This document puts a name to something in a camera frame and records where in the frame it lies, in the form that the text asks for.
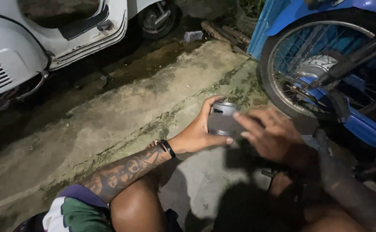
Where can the person's right hand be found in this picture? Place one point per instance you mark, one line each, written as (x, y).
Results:
(276, 135)

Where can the person's left hand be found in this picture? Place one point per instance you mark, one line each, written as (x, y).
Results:
(192, 135)

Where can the person's right fingers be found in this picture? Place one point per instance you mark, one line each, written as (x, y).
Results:
(250, 121)

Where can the silver metal piston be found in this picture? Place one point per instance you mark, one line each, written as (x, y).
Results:
(225, 108)

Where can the dark grey sandpaper strip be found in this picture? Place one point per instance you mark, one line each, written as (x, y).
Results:
(221, 122)

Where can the black wristband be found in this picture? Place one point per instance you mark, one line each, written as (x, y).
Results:
(168, 149)

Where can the pile of wooden sticks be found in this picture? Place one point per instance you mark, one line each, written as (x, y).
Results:
(226, 34)

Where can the old tyre planter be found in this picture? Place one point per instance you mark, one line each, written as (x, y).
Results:
(247, 21)

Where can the grey stone block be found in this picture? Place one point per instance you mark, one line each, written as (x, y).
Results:
(193, 35)

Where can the blue motorcycle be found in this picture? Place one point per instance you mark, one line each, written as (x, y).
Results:
(361, 129)

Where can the person's left leg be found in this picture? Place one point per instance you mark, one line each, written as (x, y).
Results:
(139, 206)

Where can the multicolour shorts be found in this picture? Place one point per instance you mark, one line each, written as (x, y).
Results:
(78, 212)

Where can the white scooter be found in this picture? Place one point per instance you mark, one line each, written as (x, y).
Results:
(23, 42)

